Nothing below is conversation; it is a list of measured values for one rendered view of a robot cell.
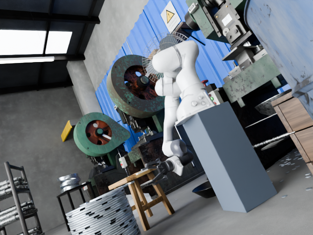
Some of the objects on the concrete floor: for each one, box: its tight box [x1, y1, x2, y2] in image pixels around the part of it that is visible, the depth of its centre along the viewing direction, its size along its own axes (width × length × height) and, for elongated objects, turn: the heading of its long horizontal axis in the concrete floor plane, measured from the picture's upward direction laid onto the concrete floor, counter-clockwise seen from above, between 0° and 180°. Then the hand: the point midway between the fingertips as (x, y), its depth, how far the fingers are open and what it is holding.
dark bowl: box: [192, 180, 216, 198], centre depth 148 cm, size 30×30×7 cm
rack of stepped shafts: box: [0, 161, 45, 235], centre depth 218 cm, size 43×46×95 cm
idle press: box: [106, 55, 206, 198], centre depth 317 cm, size 153×99×174 cm, turn 61°
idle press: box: [74, 112, 131, 200], centre depth 449 cm, size 153×99×174 cm, turn 66°
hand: (143, 177), depth 125 cm, fingers open, 6 cm apart
